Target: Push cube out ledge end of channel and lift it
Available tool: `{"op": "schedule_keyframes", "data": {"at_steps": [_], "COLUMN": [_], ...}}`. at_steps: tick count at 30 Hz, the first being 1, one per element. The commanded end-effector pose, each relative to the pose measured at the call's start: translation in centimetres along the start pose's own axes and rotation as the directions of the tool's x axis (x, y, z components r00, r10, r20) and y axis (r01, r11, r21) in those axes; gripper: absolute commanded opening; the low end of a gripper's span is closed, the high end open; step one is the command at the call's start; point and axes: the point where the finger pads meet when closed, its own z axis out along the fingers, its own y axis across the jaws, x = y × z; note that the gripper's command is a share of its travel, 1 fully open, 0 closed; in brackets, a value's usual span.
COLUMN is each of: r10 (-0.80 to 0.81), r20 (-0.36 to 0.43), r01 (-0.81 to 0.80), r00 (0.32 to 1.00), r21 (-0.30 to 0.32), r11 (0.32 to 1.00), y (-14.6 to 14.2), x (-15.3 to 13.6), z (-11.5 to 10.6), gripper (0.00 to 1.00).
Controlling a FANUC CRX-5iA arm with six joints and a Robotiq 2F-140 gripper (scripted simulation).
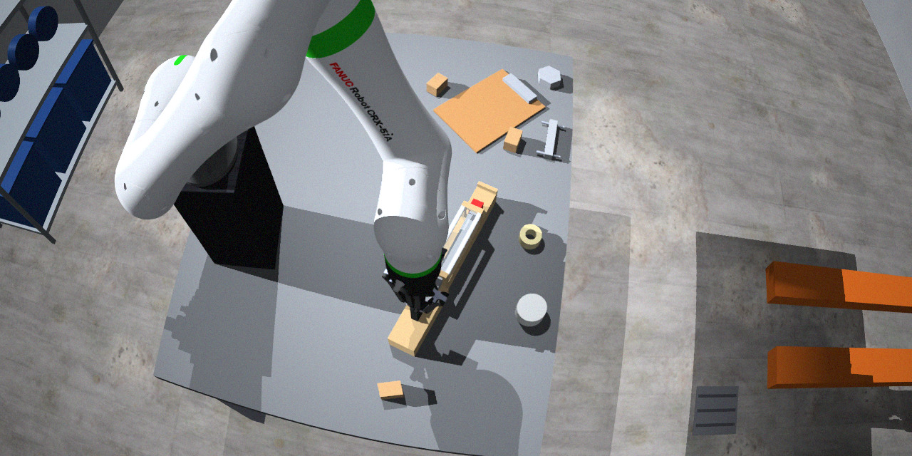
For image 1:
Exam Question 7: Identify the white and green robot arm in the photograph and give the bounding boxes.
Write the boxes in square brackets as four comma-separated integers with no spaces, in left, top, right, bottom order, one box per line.
[115,0,452,292]

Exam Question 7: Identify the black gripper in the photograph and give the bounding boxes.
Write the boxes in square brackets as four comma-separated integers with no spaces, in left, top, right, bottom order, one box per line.
[382,270,449,321]

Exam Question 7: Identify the orange flat board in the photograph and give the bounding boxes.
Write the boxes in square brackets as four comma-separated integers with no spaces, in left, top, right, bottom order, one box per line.
[433,69,545,153]

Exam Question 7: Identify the white short cylinder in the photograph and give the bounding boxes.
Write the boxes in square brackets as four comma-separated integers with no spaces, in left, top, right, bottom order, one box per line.
[515,294,547,326]

